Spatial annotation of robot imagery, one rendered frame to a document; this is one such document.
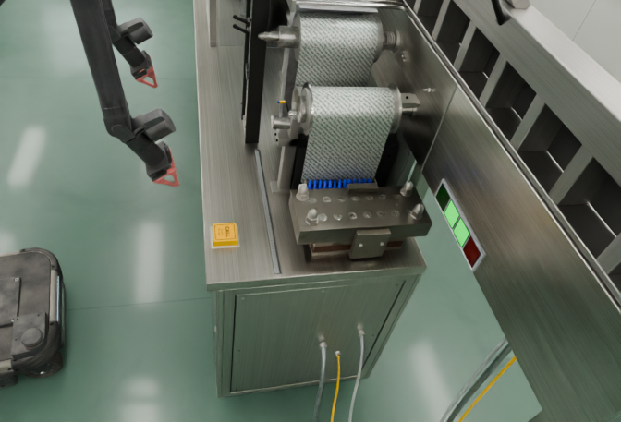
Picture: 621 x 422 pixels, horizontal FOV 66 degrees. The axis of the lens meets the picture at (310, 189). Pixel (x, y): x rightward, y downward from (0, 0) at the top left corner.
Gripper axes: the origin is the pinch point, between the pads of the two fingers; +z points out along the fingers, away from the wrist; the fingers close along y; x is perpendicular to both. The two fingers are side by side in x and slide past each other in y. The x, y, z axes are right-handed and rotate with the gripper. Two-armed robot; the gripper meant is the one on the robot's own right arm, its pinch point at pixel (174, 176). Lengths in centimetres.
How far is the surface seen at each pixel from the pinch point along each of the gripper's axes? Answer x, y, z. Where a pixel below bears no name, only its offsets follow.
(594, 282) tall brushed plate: -70, -78, -4
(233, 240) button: -5.8, -16.8, 17.5
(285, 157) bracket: -29.7, 1.6, 16.0
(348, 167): -46, -9, 22
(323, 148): -41.6, -7.7, 10.8
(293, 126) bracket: -36.7, 0.7, 5.6
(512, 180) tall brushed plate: -73, -52, 0
